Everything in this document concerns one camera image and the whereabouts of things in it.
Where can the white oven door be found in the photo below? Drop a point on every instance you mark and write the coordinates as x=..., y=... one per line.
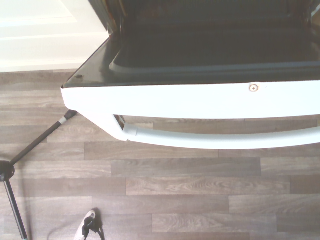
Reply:
x=190, y=100

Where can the black tripod stand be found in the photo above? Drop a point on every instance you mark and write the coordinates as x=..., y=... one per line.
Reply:
x=32, y=143

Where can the dark oven body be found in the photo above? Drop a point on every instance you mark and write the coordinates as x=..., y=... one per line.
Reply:
x=205, y=11

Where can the white cabinet door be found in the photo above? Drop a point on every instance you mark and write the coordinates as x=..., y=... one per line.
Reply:
x=47, y=32

